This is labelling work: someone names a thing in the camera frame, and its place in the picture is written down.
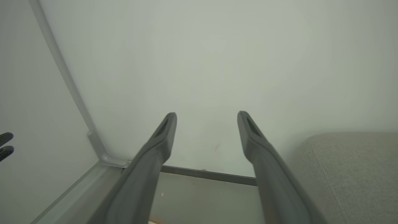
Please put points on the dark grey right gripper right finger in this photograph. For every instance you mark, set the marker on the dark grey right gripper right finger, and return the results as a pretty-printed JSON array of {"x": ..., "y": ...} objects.
[{"x": 273, "y": 183}]

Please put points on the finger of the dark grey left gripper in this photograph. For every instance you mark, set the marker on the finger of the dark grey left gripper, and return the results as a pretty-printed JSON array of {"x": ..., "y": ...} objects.
[
  {"x": 6, "y": 152},
  {"x": 5, "y": 138}
]

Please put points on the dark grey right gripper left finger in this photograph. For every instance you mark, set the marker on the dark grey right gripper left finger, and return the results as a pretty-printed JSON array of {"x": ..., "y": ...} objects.
[{"x": 140, "y": 183}]

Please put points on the grey fabric sofa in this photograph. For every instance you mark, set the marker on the grey fabric sofa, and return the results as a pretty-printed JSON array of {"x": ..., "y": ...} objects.
[{"x": 357, "y": 177}]

